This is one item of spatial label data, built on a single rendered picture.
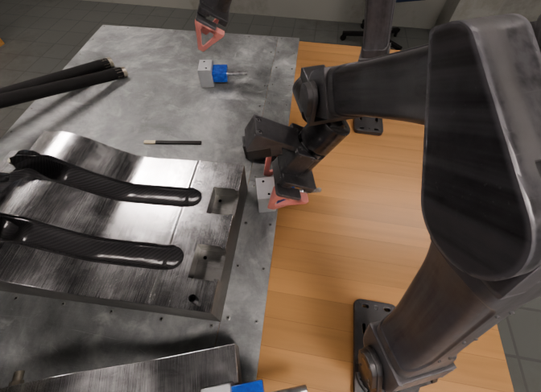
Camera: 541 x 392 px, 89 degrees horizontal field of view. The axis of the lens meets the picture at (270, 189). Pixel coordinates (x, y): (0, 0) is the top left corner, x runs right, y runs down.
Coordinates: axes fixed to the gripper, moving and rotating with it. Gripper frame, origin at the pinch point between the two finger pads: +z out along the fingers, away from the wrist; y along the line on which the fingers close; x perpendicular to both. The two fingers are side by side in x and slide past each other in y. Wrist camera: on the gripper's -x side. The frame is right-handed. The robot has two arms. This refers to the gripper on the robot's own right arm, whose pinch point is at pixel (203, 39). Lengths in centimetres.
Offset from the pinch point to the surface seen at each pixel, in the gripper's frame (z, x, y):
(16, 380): 16, -13, 70
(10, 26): 188, -141, -198
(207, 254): 3, 7, 54
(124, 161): 8.7, -8.6, 36.4
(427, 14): -9, 179, -185
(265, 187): -1.3, 16.2, 40.6
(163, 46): 19.7, -9.2, -19.1
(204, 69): 6.6, 2.6, 2.2
